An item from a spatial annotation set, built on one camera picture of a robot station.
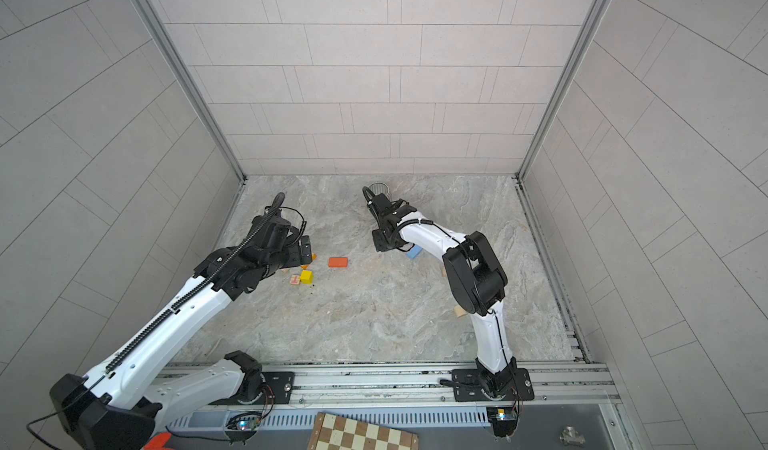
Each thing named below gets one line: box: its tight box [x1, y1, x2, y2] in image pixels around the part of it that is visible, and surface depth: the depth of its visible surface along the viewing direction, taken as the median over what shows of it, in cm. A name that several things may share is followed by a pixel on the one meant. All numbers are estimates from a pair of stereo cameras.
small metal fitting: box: [559, 425, 586, 447], surface depth 65 cm
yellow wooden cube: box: [300, 270, 315, 285], surface depth 90 cm
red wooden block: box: [328, 257, 349, 268], surface depth 95 cm
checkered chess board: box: [307, 412, 419, 450], surface depth 64 cm
